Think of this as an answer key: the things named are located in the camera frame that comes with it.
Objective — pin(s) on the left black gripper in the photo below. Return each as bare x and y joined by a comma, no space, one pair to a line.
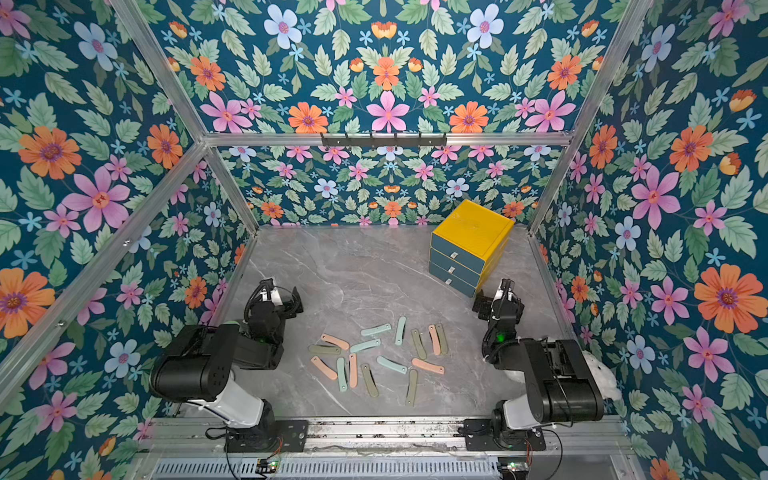
286,307

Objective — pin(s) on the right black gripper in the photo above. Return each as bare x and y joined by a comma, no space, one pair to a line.
504,303

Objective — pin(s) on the olive knife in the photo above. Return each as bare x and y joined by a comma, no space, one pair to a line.
369,381
412,388
442,339
324,350
418,344

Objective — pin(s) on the yellow drawer cabinet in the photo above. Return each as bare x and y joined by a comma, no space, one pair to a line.
467,246

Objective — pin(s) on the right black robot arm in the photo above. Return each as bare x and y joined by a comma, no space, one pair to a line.
559,387

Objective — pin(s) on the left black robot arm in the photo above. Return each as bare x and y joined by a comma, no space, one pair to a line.
197,369

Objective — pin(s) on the pink knife upper left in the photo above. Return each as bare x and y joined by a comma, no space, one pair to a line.
342,344

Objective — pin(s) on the pink knife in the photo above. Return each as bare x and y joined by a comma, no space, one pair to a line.
342,344
324,369
427,366

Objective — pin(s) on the pink knife lower right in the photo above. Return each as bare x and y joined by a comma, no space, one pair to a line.
427,366

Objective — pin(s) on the pink knife lower left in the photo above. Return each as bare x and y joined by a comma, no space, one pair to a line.
324,369

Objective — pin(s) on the mint knife lower left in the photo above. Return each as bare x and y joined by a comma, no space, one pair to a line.
341,371

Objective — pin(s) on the mint knife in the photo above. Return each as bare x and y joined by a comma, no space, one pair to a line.
370,344
341,371
377,330

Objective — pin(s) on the pink knife vertical center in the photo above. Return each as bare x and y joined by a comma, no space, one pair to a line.
353,370

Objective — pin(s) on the mint knife upper center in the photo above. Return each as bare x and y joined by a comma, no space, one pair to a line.
377,330

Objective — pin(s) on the mint knife diagonal center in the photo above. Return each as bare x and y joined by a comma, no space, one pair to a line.
392,365

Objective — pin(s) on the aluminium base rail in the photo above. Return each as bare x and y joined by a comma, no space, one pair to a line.
440,435

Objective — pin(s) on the black hook rail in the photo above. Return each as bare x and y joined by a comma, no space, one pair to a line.
371,140

